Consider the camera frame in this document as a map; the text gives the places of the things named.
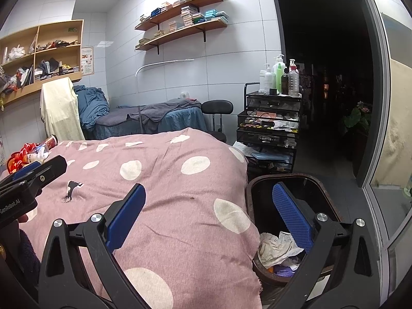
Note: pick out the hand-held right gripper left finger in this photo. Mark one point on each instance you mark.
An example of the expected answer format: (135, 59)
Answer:
(125, 219)

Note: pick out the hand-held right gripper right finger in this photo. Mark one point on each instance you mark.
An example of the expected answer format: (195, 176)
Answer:
(293, 215)

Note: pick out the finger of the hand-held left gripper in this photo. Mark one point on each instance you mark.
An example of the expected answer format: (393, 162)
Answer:
(27, 170)
(51, 170)

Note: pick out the black trash bin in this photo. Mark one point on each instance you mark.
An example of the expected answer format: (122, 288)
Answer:
(260, 206)

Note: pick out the cream paper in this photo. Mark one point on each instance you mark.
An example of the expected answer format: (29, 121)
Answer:
(273, 247)

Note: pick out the purple plastic bag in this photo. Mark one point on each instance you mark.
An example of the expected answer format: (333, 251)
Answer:
(285, 272)

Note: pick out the person's left forearm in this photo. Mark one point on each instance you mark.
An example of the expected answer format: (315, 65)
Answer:
(29, 254)

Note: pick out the crushed plastic bottle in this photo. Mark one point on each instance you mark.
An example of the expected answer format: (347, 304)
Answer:
(37, 157)

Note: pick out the red cylindrical can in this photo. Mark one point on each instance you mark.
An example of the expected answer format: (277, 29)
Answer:
(50, 142)

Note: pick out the pink polka dot blanket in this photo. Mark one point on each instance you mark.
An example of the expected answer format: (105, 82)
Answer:
(177, 199)

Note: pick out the cream towel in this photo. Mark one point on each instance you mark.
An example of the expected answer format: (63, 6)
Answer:
(61, 109)

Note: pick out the blue cloth pile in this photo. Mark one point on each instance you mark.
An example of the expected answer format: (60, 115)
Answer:
(91, 103)

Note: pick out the black mesh trolley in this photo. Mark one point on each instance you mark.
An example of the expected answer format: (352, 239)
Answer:
(267, 137)

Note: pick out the small dark bottle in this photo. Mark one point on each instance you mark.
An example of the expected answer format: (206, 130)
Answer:
(61, 69)

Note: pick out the grey blanket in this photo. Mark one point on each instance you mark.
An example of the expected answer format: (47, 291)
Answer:
(161, 109)

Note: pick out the massage bed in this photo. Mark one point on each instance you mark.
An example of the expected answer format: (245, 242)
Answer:
(186, 120)

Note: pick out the white plastic bag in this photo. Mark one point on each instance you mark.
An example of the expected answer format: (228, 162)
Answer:
(16, 53)

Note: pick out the potted plant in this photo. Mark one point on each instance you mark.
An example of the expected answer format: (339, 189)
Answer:
(357, 117)

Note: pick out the pile of clothes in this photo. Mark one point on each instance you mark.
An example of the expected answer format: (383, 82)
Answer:
(58, 44)

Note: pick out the black stool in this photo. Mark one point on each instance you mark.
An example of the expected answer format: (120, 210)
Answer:
(217, 107)

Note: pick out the brown bottle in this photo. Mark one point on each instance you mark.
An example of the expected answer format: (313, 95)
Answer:
(285, 82)

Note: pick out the white pump bottle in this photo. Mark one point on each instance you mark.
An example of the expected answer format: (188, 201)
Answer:
(271, 82)

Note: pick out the wooden cubby shelf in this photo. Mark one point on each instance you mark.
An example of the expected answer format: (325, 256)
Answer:
(56, 30)

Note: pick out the green pump bottle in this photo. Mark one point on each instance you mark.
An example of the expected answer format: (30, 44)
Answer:
(278, 74)

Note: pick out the glass sliding door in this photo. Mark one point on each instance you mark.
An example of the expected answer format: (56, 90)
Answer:
(379, 87)

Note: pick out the white floor lamp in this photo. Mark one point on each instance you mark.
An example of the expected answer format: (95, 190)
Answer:
(167, 61)

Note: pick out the wall poster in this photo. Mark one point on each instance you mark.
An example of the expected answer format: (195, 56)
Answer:
(87, 61)

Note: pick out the wooden wall shelf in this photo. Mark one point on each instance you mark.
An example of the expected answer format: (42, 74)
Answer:
(183, 8)
(183, 32)

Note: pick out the wall shelves with boxes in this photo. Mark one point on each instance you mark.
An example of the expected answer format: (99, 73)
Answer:
(190, 16)

